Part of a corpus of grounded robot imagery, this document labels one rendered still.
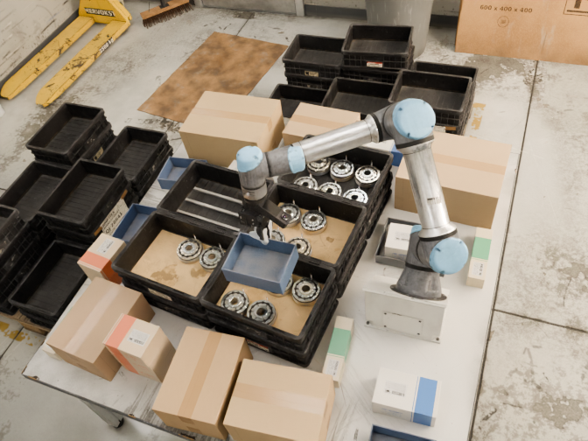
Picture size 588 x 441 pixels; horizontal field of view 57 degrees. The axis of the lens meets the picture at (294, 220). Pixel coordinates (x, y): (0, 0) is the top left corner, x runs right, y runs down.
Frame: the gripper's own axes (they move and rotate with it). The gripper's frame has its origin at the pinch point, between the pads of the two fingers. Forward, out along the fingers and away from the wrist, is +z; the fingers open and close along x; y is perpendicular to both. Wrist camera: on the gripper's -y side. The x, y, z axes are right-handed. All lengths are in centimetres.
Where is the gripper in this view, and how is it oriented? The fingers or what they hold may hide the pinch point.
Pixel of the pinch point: (268, 241)
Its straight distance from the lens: 176.3
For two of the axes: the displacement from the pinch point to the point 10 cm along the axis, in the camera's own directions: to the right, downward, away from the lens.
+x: -3.9, 6.5, -6.5
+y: -9.2, -2.2, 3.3
